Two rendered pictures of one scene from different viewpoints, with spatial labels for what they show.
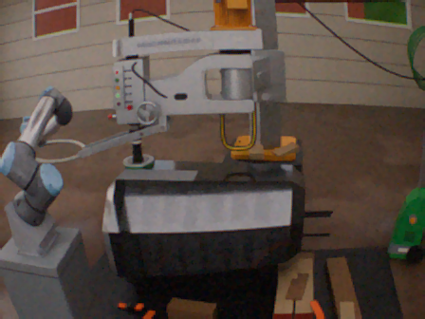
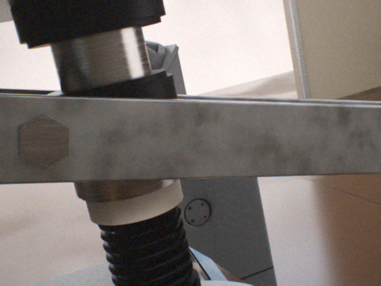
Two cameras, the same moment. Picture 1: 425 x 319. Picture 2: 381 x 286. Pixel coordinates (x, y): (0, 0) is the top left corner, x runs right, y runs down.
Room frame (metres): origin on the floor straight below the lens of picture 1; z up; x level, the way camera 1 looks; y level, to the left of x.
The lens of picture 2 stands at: (3.04, 0.39, 1.13)
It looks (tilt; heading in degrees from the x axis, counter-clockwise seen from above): 12 degrees down; 157
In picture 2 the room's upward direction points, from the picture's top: 12 degrees counter-clockwise
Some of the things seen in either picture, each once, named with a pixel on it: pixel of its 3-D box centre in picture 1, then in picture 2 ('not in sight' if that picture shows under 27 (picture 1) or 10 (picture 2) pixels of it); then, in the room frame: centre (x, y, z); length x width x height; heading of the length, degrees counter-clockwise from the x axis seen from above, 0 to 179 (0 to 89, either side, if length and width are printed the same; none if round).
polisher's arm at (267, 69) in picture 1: (256, 69); not in sight; (3.05, -0.34, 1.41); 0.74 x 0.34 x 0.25; 157
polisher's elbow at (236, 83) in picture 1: (236, 82); not in sight; (2.64, -0.17, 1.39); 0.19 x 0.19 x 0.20
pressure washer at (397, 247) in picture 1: (414, 208); not in sight; (2.54, -1.61, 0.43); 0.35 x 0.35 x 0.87; 63
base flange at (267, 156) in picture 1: (266, 146); not in sight; (3.24, -0.42, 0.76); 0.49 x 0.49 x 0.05; 78
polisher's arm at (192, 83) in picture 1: (193, 89); not in sight; (2.64, 0.10, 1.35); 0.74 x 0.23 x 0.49; 86
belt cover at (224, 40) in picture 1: (184, 43); not in sight; (2.66, 0.14, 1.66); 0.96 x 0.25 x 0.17; 86
